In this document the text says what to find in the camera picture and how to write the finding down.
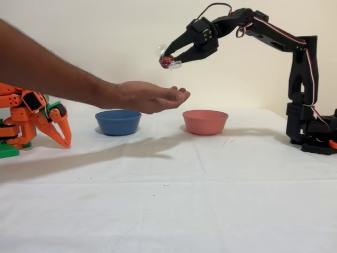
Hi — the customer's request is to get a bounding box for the black arm wrist servo cable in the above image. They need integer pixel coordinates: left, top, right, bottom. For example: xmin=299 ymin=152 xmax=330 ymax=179
xmin=194 ymin=2 xmax=254 ymax=38

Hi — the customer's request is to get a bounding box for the orange arm servo cable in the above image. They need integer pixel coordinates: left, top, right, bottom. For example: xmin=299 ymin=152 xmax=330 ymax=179
xmin=42 ymin=100 xmax=52 ymax=121

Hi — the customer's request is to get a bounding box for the person's bare hand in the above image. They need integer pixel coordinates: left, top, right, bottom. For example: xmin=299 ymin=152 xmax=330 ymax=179
xmin=115 ymin=81 xmax=191 ymax=115

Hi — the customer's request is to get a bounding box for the blue bowl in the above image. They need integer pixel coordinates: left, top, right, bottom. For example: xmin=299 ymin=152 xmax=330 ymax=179
xmin=95 ymin=110 xmax=142 ymax=137

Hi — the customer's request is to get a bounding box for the person's bare forearm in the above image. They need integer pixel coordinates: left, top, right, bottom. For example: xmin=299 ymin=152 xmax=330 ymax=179
xmin=0 ymin=18 xmax=122 ymax=109

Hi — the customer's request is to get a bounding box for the pink bowl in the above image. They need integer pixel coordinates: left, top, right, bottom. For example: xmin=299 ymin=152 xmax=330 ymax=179
xmin=182 ymin=109 xmax=229 ymax=136

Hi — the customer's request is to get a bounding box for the black arm long servo cable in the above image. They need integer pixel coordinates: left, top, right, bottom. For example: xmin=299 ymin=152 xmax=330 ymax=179
xmin=252 ymin=15 xmax=333 ymax=131

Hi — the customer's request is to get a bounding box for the red candy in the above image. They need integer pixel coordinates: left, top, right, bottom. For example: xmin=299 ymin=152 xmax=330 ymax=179
xmin=157 ymin=44 xmax=183 ymax=72

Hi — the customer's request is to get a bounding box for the white tablecloth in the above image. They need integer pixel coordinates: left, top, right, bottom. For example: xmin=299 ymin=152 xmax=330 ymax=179
xmin=0 ymin=96 xmax=337 ymax=253

